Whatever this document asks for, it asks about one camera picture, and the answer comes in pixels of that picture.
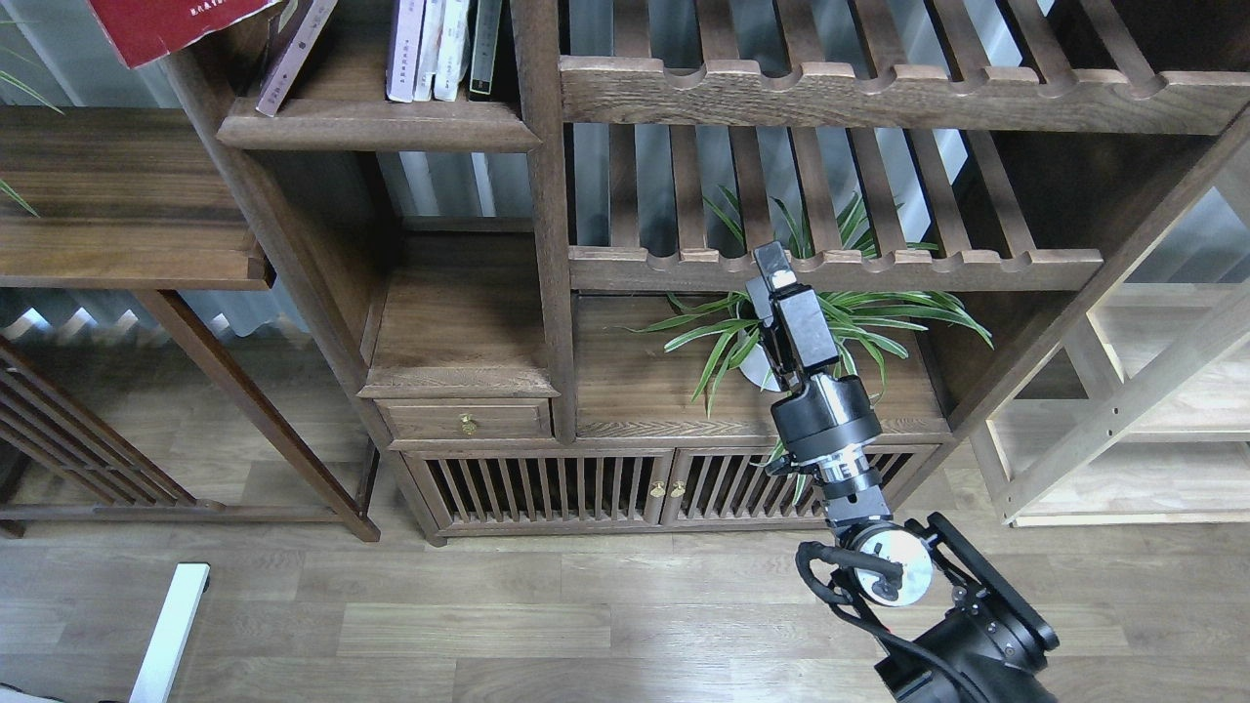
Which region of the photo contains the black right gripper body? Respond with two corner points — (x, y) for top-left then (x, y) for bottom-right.
(748, 281), (878, 479)

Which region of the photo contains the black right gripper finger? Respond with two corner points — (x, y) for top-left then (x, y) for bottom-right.
(753, 241), (794, 294)

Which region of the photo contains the white lavender book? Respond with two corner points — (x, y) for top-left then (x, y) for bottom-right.
(388, 0), (425, 103)

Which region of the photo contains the dark maroon book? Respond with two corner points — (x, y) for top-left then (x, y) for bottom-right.
(255, 1), (338, 118)

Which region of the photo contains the red book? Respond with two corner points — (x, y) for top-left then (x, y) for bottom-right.
(88, 1), (284, 68)

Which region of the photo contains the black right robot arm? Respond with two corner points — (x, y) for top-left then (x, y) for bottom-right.
(748, 243), (1059, 702)

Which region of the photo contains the white plant pot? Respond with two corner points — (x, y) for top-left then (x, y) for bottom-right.
(738, 343), (784, 393)

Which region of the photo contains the green spider plant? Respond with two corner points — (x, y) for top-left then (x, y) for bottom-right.
(625, 186), (994, 504)

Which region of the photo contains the right slatted cabinet door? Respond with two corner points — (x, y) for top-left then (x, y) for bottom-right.
(664, 447), (938, 528)

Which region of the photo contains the slatted cabinet door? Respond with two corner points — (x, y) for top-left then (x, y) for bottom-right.
(664, 447), (938, 528)
(403, 449), (674, 537)

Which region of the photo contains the dark wooden bookshelf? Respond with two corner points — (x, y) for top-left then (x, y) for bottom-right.
(159, 1), (1248, 543)

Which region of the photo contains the light wooden rack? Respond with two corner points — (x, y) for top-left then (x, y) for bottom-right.
(968, 146), (1250, 528)

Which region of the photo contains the left slatted cabinet door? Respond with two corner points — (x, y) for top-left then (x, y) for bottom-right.
(403, 449), (674, 537)

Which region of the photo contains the dark green upright book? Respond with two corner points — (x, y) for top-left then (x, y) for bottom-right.
(468, 0), (504, 103)

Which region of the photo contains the white book middle upright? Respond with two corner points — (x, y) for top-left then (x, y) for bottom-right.
(433, 0), (474, 103)

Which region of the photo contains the small wooden drawer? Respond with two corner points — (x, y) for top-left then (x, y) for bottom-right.
(376, 397), (551, 440)

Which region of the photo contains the white metal base bar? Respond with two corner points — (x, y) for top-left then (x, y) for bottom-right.
(128, 560), (211, 702)

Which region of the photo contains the dark wooden side table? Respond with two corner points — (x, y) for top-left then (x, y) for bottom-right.
(1, 105), (380, 542)

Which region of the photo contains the dark slatted wooden bench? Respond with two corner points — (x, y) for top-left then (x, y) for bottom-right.
(1, 340), (235, 538)

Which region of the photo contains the green plant leaves left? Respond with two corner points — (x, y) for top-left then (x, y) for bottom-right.
(0, 20), (64, 221)

